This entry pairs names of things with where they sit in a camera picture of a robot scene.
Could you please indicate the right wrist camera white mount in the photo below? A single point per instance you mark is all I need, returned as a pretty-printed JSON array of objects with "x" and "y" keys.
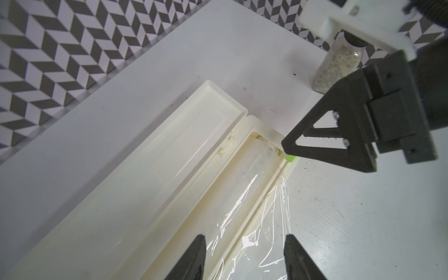
[{"x": 376, "y": 22}]

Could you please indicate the glass spice jar black lid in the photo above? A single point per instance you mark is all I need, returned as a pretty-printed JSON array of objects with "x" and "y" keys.
[{"x": 343, "y": 58}]

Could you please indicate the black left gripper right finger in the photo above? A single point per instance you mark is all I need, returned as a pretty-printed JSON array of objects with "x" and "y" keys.
[{"x": 299, "y": 264}]

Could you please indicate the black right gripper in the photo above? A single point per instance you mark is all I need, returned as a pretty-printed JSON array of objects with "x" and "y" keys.
[{"x": 409, "y": 101}]

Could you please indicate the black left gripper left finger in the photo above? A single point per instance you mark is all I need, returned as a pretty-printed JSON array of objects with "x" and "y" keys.
[{"x": 192, "y": 263}]

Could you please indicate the clear plastic wrap sheet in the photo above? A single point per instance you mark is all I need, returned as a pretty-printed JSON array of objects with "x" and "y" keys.
[{"x": 258, "y": 252}]

